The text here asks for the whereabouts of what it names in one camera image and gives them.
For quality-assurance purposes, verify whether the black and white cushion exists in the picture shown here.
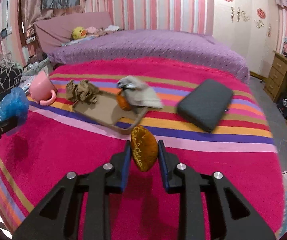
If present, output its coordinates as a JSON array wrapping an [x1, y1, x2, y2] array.
[[0, 64, 24, 93]]

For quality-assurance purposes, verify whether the tangerine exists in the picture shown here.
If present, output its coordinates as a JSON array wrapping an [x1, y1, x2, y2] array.
[[117, 91, 133, 111]]

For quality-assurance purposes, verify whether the orange round sponge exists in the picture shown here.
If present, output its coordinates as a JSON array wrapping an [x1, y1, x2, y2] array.
[[131, 126, 159, 172]]

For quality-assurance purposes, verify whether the brown woven object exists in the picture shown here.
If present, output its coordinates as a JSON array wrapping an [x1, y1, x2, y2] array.
[[66, 79, 101, 104]]

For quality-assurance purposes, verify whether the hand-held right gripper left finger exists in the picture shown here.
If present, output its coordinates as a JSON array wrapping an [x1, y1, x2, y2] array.
[[12, 140, 132, 240]]

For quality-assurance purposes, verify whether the brown tray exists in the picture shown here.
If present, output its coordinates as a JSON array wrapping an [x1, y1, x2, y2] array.
[[72, 90, 149, 135]]

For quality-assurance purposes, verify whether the polka dot cloth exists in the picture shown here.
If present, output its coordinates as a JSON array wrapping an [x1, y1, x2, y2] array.
[[19, 76, 38, 90]]

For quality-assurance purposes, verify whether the striped pink tablecloth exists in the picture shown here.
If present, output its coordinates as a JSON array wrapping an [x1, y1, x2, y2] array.
[[0, 57, 285, 240]]

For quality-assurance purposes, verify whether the pink mug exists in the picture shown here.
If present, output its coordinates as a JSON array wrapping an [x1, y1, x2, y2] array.
[[29, 70, 58, 106]]

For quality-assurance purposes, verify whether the white wardrobe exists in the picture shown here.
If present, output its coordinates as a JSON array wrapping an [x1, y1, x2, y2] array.
[[212, 0, 280, 78]]

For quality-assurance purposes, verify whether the blue plastic bag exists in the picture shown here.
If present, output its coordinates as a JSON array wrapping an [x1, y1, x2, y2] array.
[[0, 87, 29, 133]]

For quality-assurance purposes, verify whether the pink satin curtain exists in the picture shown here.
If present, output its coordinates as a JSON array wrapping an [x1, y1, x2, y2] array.
[[19, 0, 86, 37]]

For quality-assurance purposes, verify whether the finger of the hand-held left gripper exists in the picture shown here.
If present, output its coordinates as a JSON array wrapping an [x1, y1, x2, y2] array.
[[0, 116, 19, 156]]

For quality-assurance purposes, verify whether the pink headboard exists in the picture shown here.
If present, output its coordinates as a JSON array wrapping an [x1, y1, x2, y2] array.
[[34, 11, 114, 53]]

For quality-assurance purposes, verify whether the dark grey case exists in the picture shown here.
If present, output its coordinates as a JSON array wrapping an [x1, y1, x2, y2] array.
[[177, 79, 234, 133]]

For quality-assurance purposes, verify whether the wooden desk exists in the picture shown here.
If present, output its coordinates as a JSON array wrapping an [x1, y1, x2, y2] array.
[[263, 50, 287, 140]]

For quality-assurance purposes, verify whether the yellow duck plush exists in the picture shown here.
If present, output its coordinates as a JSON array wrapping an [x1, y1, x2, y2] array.
[[72, 26, 88, 40]]

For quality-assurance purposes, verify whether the beige cloth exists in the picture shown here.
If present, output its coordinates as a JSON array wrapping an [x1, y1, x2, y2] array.
[[117, 75, 164, 110]]

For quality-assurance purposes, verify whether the bed with purple cover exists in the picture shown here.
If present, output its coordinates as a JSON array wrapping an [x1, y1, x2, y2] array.
[[47, 29, 250, 83]]

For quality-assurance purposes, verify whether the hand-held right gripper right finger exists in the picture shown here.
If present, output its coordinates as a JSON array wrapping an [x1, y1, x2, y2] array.
[[157, 139, 276, 240]]

